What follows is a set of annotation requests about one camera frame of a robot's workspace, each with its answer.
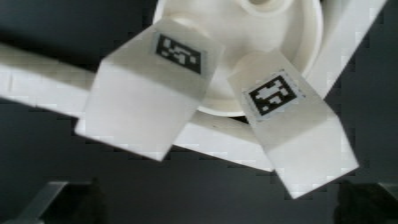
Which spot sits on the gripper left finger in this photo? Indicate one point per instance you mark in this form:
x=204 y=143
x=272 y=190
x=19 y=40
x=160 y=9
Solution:
x=67 y=203

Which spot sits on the white stool leg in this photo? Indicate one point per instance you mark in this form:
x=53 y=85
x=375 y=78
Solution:
x=149 y=88
x=293 y=122

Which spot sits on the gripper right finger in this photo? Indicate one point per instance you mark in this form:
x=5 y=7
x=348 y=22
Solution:
x=366 y=203

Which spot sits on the white U-shaped fence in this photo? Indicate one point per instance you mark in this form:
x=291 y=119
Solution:
x=50 y=85

